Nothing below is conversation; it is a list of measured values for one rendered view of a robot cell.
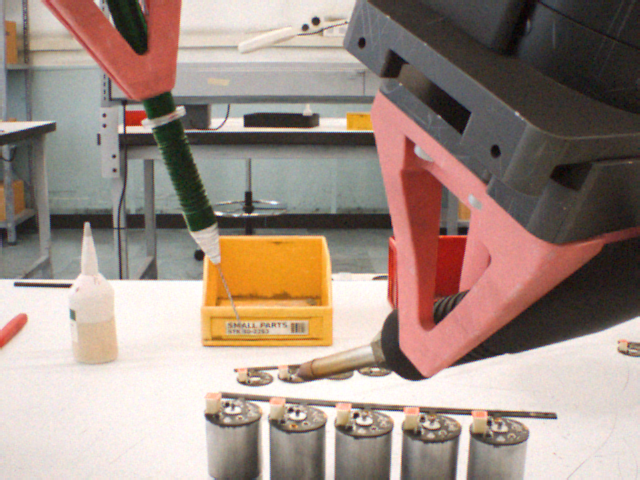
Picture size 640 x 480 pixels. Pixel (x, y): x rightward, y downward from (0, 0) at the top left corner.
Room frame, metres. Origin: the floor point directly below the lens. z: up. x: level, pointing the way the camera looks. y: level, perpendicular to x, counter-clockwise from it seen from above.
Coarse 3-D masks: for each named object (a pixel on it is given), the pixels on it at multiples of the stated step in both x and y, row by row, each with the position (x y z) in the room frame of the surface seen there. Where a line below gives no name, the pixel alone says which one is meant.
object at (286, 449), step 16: (304, 416) 0.30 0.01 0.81; (272, 432) 0.30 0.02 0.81; (288, 432) 0.29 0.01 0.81; (320, 432) 0.29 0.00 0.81; (272, 448) 0.30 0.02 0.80; (288, 448) 0.29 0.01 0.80; (304, 448) 0.29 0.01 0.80; (320, 448) 0.29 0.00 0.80; (272, 464) 0.30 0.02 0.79; (288, 464) 0.29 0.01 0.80; (304, 464) 0.29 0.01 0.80; (320, 464) 0.29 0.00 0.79
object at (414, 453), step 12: (408, 444) 0.29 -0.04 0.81; (420, 444) 0.28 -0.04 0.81; (432, 444) 0.28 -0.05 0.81; (444, 444) 0.28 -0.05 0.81; (456, 444) 0.29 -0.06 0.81; (408, 456) 0.29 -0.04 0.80; (420, 456) 0.28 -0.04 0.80; (432, 456) 0.28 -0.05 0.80; (444, 456) 0.28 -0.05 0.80; (456, 456) 0.29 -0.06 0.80; (408, 468) 0.29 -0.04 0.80; (420, 468) 0.28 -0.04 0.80; (432, 468) 0.28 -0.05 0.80; (444, 468) 0.28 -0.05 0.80; (456, 468) 0.29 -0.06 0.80
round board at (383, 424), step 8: (352, 416) 0.30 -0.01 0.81; (360, 416) 0.30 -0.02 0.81; (368, 416) 0.30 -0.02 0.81; (376, 416) 0.30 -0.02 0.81; (384, 416) 0.30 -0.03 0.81; (336, 424) 0.29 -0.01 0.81; (352, 424) 0.29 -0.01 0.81; (376, 424) 0.30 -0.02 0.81; (384, 424) 0.29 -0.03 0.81; (392, 424) 0.29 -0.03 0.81; (344, 432) 0.29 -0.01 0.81; (352, 432) 0.29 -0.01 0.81; (368, 432) 0.29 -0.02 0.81; (376, 432) 0.29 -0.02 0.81; (384, 432) 0.29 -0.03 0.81
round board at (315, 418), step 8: (288, 408) 0.31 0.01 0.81; (296, 408) 0.31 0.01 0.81; (312, 408) 0.31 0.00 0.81; (288, 416) 0.30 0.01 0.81; (312, 416) 0.30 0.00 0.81; (320, 416) 0.30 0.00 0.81; (272, 424) 0.29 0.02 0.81; (280, 424) 0.29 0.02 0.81; (288, 424) 0.29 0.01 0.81; (296, 424) 0.29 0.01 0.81; (304, 424) 0.29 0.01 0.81; (312, 424) 0.29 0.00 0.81; (320, 424) 0.29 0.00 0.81; (296, 432) 0.29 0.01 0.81; (304, 432) 0.29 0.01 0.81
